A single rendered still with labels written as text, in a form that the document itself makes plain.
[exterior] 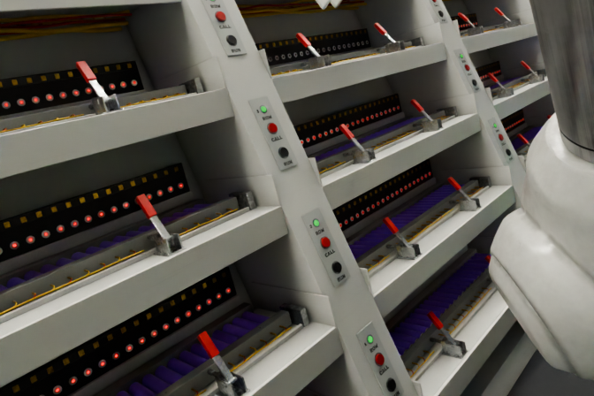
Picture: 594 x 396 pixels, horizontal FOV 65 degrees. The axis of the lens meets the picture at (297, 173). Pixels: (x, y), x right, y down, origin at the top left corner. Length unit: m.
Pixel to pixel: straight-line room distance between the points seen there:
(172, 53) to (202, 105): 0.17
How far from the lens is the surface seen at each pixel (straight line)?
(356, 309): 0.77
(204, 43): 0.77
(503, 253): 0.40
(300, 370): 0.70
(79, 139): 0.63
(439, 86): 1.30
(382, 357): 0.80
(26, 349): 0.57
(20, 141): 0.61
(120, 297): 0.59
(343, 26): 1.36
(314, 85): 0.87
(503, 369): 1.15
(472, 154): 1.30
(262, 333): 0.74
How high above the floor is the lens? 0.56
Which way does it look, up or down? 2 degrees up
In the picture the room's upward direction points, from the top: 25 degrees counter-clockwise
